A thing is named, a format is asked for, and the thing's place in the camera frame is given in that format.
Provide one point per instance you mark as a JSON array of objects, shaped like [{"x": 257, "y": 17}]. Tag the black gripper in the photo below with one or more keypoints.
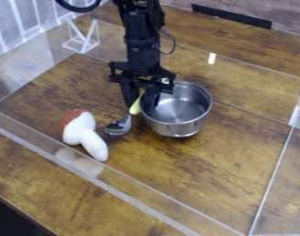
[{"x": 142, "y": 72}]

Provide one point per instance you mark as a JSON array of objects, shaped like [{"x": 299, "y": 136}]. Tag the small steel pot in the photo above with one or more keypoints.
[{"x": 182, "y": 111}]

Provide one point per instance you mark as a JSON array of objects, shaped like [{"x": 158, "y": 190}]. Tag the green handled metal spoon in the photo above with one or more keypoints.
[{"x": 121, "y": 126}]

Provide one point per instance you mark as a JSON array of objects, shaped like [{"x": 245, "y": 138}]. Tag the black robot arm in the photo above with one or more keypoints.
[{"x": 143, "y": 19}]

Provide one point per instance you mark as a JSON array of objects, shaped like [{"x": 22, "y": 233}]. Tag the white red plush mushroom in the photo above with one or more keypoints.
[{"x": 77, "y": 131}]

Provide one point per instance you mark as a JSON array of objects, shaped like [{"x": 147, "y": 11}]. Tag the black bar on table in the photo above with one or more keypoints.
[{"x": 253, "y": 21}]

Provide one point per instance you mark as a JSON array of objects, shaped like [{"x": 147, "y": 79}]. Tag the clear acrylic triangular bracket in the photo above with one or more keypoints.
[{"x": 80, "y": 42}]

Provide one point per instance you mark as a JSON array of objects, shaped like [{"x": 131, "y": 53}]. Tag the clear acrylic enclosure wall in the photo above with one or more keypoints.
[{"x": 204, "y": 180}]

